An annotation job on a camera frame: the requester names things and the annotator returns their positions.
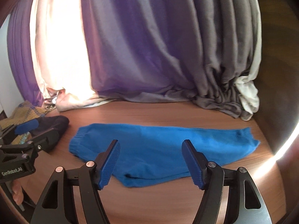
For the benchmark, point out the white curtain lining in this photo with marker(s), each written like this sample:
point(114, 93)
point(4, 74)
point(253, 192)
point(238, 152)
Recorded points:
point(250, 93)

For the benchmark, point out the cream sheer curtain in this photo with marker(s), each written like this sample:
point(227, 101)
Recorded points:
point(60, 51)

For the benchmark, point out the purple grey curtain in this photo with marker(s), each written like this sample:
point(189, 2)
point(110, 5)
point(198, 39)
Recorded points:
point(151, 39)

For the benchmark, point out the person's left hand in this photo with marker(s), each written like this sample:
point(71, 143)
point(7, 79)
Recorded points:
point(17, 191)

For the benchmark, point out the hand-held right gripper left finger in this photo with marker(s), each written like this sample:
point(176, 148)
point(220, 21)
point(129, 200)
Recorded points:
point(109, 165)

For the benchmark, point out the blue pants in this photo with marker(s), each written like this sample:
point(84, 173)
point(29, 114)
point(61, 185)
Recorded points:
point(151, 144)

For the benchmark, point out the yellow patterned cloth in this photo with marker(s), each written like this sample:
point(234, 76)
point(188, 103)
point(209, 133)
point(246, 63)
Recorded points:
point(23, 112)

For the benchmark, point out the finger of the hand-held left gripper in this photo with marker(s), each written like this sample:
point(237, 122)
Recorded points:
point(26, 126)
point(46, 138)

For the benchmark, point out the dark cloth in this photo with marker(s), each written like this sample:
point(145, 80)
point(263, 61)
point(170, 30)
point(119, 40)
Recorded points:
point(56, 123)

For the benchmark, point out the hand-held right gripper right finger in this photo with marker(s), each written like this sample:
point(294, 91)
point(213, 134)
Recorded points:
point(192, 165)

